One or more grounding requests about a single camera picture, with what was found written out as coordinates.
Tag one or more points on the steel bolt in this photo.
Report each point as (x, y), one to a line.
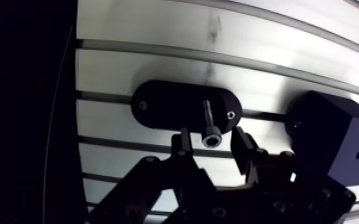
(210, 129)

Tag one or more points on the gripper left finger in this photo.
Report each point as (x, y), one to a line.
(154, 184)

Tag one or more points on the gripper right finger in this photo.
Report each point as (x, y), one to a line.
(279, 187)

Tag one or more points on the black oval holder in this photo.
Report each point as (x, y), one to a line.
(182, 104)

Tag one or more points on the dark blue-grey block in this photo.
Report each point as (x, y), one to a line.
(336, 134)

